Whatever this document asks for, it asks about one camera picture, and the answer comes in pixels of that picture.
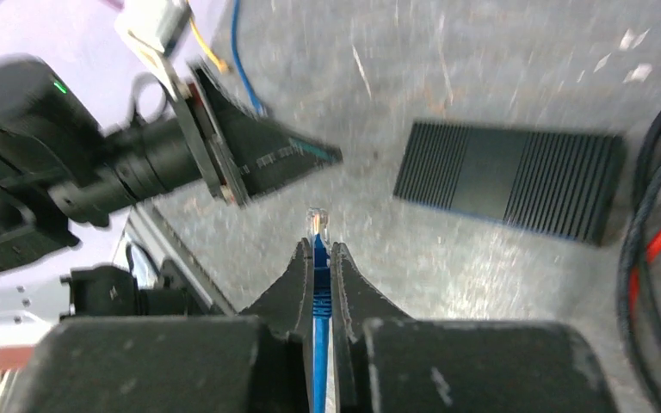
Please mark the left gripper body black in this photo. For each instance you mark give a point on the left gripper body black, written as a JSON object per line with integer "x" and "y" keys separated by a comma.
{"x": 202, "y": 142}

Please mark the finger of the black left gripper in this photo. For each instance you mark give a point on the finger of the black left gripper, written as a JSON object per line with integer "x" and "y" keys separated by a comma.
{"x": 254, "y": 155}

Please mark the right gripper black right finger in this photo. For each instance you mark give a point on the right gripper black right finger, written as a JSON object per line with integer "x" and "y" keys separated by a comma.
{"x": 388, "y": 361}

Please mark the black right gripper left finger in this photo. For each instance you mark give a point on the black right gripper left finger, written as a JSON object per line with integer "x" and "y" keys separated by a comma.
{"x": 258, "y": 360}

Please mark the black network switch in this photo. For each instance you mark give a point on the black network switch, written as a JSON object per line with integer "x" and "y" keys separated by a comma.
{"x": 559, "y": 183}

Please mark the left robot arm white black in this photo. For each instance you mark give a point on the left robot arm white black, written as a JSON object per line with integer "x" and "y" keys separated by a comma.
{"x": 57, "y": 167}

